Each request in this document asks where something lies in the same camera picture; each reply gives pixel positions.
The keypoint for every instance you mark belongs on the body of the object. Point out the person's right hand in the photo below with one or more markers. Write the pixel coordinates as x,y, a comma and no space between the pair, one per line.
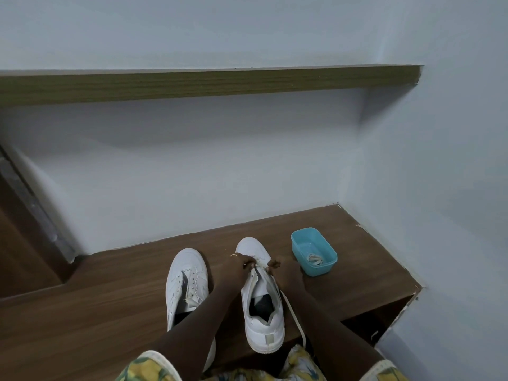
287,275

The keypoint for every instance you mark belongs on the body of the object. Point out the person's left hand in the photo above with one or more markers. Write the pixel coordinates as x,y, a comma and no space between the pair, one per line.
238,271

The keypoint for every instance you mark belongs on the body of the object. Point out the cream shoelace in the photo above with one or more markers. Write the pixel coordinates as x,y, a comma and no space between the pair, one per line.
316,259
293,317

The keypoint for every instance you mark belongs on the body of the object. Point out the blue plastic basket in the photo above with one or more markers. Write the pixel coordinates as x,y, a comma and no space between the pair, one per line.
321,270

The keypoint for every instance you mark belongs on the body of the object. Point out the white sneaker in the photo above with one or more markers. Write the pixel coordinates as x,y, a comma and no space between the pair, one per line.
186,259
264,337

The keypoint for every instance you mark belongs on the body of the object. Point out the person's right forearm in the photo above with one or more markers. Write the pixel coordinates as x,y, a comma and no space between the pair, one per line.
337,333

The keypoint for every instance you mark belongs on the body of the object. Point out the person's left forearm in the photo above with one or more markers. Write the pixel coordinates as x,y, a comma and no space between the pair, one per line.
190,333

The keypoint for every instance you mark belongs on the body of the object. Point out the wooden wall shelf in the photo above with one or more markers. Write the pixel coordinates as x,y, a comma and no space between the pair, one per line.
198,85

